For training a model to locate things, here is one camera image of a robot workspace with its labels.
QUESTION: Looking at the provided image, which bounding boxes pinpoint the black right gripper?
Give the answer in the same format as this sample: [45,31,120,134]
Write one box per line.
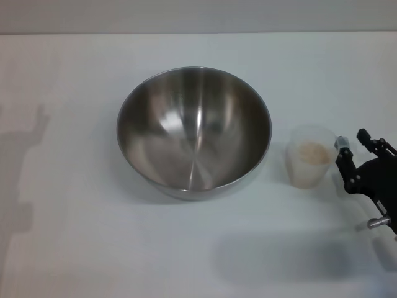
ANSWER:
[333,129,397,237]

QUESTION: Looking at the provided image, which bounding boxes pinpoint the white rice grains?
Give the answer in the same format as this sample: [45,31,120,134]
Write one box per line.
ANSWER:
[290,139,331,188]

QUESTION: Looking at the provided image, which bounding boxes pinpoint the clear plastic measuring cup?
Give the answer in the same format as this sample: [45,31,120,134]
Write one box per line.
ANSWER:
[285,123,338,189]

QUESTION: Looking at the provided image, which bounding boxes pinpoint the stainless steel mixing bowl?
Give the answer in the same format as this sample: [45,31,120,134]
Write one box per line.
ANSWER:
[116,65,273,201]

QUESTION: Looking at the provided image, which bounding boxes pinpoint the silver metal bolt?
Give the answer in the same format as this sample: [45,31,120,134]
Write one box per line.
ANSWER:
[367,216,391,231]

